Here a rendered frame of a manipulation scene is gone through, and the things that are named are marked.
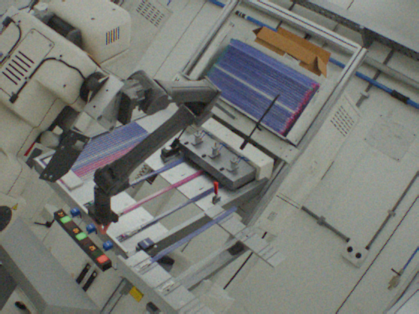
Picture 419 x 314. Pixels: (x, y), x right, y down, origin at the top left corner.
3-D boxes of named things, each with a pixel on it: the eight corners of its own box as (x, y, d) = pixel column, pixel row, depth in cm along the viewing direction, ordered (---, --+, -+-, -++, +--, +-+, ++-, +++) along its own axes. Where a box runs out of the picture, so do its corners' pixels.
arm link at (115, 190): (95, 169, 179) (111, 188, 177) (122, 155, 187) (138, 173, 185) (87, 190, 188) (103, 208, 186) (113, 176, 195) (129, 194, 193)
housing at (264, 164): (256, 193, 241) (260, 167, 233) (181, 137, 269) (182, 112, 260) (269, 185, 246) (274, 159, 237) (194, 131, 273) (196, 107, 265)
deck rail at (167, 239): (129, 268, 202) (129, 257, 198) (126, 265, 203) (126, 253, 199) (266, 190, 242) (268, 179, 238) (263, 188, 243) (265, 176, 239)
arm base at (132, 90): (99, 75, 142) (131, 98, 137) (122, 66, 148) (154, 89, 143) (94, 103, 147) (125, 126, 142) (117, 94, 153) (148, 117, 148)
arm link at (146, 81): (126, 78, 146) (139, 92, 144) (153, 68, 153) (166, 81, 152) (115, 102, 152) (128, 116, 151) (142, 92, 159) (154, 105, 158)
